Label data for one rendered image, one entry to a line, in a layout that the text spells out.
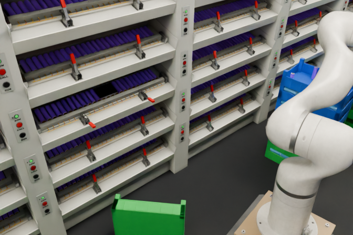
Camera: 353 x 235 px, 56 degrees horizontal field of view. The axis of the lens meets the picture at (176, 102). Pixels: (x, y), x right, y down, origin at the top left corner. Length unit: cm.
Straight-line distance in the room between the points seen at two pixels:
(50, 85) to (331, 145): 87
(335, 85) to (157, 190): 107
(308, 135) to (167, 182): 103
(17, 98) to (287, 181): 84
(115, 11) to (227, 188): 105
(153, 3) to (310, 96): 66
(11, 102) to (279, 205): 87
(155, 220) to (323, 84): 85
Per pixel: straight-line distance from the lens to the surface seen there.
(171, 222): 144
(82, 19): 115
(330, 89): 99
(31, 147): 125
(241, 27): 166
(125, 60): 129
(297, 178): 98
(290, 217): 109
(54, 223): 154
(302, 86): 167
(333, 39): 109
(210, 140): 196
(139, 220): 146
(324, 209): 183
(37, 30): 111
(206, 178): 181
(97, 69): 124
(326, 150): 90
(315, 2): 218
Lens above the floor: 132
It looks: 34 degrees down
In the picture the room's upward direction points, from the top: 1 degrees clockwise
